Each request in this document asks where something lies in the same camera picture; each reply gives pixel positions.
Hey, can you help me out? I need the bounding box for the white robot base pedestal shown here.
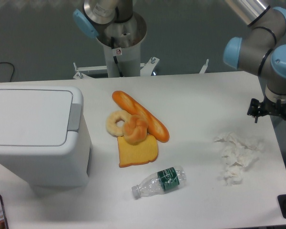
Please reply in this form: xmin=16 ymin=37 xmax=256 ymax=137
xmin=97 ymin=12 xmax=147 ymax=77

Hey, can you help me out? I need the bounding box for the crumpled white tissue paper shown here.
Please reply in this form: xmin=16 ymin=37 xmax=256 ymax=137
xmin=213 ymin=132 xmax=265 ymax=186

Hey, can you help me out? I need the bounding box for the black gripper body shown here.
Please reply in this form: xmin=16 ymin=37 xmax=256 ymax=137
xmin=261 ymin=98 xmax=286 ymax=117

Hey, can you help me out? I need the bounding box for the white metal frame bracket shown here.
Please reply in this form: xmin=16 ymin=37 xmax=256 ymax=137
xmin=72 ymin=56 xmax=210 ymax=80

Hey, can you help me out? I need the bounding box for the orange baguette bread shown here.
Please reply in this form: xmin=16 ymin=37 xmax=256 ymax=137
xmin=112 ymin=91 xmax=170 ymax=143

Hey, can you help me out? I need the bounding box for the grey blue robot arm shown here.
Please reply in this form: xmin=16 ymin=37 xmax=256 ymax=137
xmin=73 ymin=0 xmax=286 ymax=121

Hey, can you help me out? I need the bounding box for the crushed clear plastic bottle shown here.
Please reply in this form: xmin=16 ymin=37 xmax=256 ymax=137
xmin=132 ymin=166 xmax=187 ymax=199

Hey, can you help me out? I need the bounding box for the black cable on floor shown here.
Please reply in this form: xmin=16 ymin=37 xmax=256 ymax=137
xmin=0 ymin=62 xmax=15 ymax=83

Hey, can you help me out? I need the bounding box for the pale ring donut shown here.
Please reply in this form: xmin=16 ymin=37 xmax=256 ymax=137
xmin=105 ymin=110 xmax=131 ymax=136

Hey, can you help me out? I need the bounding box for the white push-lid trash can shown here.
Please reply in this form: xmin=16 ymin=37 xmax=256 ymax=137
xmin=0 ymin=85 xmax=92 ymax=187

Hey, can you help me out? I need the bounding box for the knotted bread roll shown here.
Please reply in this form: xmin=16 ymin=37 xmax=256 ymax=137
xmin=122 ymin=114 xmax=148 ymax=145

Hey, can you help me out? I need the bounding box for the yellow toast slice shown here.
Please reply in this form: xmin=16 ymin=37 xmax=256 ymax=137
xmin=117 ymin=135 xmax=158 ymax=168

